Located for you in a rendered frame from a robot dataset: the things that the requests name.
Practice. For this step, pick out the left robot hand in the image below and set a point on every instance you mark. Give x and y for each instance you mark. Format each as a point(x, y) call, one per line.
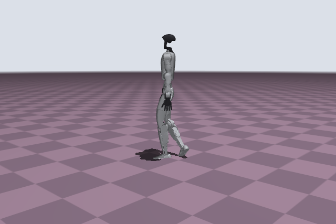
point(167, 102)

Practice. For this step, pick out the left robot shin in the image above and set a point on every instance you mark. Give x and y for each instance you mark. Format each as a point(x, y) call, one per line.
point(164, 138)

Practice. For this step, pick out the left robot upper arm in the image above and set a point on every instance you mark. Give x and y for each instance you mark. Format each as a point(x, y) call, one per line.
point(167, 64)

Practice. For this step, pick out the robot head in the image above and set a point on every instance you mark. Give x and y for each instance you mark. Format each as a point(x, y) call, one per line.
point(168, 38)

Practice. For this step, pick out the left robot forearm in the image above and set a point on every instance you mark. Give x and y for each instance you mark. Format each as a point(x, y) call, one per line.
point(167, 85)

